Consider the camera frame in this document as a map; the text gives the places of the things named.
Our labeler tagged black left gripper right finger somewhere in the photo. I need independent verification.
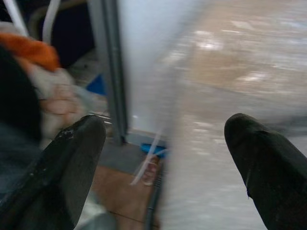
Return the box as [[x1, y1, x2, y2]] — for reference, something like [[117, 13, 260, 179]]
[[224, 113, 307, 230]]

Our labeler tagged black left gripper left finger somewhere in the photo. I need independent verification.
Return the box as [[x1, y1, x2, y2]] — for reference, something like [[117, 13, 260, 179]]
[[0, 115, 106, 230]]

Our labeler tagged white washing machine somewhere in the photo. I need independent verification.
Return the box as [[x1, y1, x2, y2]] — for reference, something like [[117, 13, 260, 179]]
[[118, 0, 192, 150]]

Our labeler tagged beige patterned cloth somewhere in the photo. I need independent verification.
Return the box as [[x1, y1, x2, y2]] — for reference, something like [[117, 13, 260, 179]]
[[23, 61, 84, 142]]

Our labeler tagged blue plastic foot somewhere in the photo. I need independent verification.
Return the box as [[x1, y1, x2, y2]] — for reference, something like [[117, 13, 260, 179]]
[[141, 142, 170, 159]]

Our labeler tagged black garment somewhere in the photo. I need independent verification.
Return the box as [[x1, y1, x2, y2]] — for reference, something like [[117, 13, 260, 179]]
[[0, 45, 42, 139]]

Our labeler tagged orange cloth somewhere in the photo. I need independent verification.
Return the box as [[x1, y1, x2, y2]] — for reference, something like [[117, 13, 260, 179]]
[[0, 33, 60, 72]]

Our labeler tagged grey metal door frame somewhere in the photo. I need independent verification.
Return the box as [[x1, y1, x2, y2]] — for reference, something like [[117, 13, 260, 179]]
[[87, 0, 129, 146]]

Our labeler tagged white hose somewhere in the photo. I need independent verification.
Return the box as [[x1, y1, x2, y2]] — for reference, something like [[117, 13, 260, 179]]
[[42, 0, 60, 46]]

